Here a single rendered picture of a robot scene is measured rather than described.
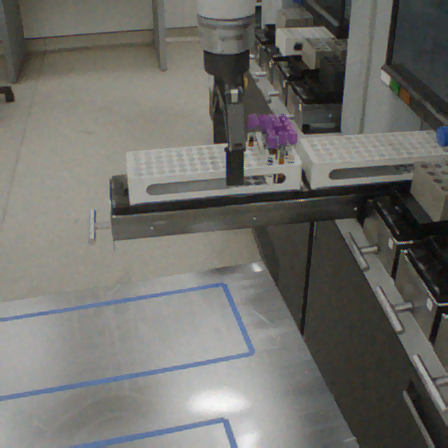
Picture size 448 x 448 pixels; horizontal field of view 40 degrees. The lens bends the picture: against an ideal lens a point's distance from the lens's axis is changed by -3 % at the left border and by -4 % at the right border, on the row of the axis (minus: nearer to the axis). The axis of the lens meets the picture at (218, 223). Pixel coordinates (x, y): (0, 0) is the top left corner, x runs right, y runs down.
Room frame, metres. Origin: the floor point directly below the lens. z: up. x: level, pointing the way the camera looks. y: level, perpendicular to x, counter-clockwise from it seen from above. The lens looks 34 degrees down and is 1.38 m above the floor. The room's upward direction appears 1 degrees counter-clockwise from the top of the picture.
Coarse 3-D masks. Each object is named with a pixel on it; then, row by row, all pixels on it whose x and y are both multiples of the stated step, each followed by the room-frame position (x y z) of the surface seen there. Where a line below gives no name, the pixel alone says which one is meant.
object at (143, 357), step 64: (0, 320) 0.61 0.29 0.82; (64, 320) 0.61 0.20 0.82; (128, 320) 0.61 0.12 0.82; (192, 320) 0.61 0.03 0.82; (256, 320) 0.61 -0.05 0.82; (0, 384) 0.50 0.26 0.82; (64, 384) 0.50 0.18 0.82; (128, 384) 0.50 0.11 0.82; (192, 384) 0.50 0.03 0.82; (256, 384) 0.50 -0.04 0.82; (320, 384) 0.50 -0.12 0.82
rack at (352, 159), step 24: (312, 144) 1.03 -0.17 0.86; (336, 144) 1.03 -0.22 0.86; (360, 144) 1.03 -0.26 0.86; (384, 144) 1.03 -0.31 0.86; (408, 144) 1.04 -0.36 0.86; (432, 144) 1.03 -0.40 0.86; (312, 168) 0.96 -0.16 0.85; (336, 168) 0.96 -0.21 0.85; (360, 168) 1.04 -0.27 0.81; (384, 168) 1.04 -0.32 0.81; (408, 168) 1.00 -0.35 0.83
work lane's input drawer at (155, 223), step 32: (128, 192) 0.94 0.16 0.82; (288, 192) 0.94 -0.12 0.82; (320, 192) 0.95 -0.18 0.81; (352, 192) 0.95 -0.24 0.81; (384, 192) 0.95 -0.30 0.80; (96, 224) 0.94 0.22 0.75; (128, 224) 0.88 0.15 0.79; (160, 224) 0.89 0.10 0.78; (192, 224) 0.90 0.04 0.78; (224, 224) 0.91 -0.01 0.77; (256, 224) 0.92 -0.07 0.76
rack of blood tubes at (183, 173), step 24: (216, 144) 1.02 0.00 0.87; (144, 168) 0.94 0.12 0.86; (168, 168) 0.94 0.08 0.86; (192, 168) 0.94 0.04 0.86; (216, 168) 0.95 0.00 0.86; (264, 168) 0.94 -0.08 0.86; (288, 168) 0.94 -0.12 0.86; (144, 192) 0.91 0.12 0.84; (168, 192) 0.95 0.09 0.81; (192, 192) 0.92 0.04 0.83; (216, 192) 0.92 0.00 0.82; (240, 192) 0.93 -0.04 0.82
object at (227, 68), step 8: (208, 56) 0.95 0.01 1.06; (216, 56) 0.94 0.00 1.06; (224, 56) 0.94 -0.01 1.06; (232, 56) 0.94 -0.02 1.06; (240, 56) 0.95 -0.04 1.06; (248, 56) 0.96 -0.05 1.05; (208, 64) 0.95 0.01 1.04; (216, 64) 0.94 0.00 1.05; (224, 64) 0.94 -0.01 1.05; (232, 64) 0.94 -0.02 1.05; (240, 64) 0.95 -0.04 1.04; (248, 64) 0.96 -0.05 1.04; (208, 72) 0.96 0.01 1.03; (216, 72) 0.94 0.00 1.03; (224, 72) 0.94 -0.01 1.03; (232, 72) 0.94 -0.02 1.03; (240, 72) 0.95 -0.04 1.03; (224, 80) 0.94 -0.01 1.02; (232, 80) 0.94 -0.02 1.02; (224, 88) 0.94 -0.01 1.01; (224, 96) 0.94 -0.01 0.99; (224, 104) 0.96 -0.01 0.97
